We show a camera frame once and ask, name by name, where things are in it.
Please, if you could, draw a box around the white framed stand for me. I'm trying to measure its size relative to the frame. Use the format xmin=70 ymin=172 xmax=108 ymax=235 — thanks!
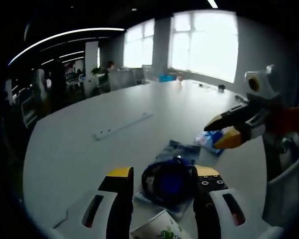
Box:
xmin=20 ymin=94 xmax=38 ymax=128

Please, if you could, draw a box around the white paper cup leaf print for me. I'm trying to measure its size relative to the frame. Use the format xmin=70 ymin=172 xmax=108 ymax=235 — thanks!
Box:
xmin=129 ymin=209 xmax=190 ymax=239

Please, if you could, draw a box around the blue round lid object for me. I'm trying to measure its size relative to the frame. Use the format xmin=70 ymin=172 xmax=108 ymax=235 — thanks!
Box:
xmin=141 ymin=156 xmax=196 ymax=206

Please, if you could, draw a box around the curved ceiling light strip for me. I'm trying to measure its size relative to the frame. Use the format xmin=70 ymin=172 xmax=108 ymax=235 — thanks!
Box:
xmin=8 ymin=27 xmax=126 ymax=66

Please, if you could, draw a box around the wide bright window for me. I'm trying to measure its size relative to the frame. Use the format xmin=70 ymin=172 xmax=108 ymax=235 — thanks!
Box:
xmin=168 ymin=11 xmax=239 ymax=83

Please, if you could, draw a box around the narrow bright window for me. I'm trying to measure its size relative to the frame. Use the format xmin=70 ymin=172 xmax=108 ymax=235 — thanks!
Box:
xmin=123 ymin=19 xmax=155 ymax=69

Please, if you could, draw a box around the white table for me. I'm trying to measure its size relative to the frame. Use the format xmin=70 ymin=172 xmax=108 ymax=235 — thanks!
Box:
xmin=22 ymin=79 xmax=272 ymax=239

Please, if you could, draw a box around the blue and white soft packet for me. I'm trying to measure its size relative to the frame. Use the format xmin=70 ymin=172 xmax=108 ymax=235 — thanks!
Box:
xmin=194 ymin=128 xmax=226 ymax=156

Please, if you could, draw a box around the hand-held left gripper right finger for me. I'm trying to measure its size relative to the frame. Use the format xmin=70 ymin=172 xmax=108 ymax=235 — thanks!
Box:
xmin=192 ymin=165 xmax=278 ymax=239

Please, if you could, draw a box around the blue box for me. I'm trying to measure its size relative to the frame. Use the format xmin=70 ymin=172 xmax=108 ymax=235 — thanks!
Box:
xmin=158 ymin=74 xmax=176 ymax=83

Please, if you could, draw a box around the blue lidded soft packet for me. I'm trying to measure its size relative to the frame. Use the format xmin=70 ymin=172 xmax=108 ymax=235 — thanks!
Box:
xmin=133 ymin=139 xmax=202 ymax=220

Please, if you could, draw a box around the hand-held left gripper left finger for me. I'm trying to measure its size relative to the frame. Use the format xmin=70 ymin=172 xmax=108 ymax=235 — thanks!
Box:
xmin=53 ymin=166 xmax=135 ymax=239

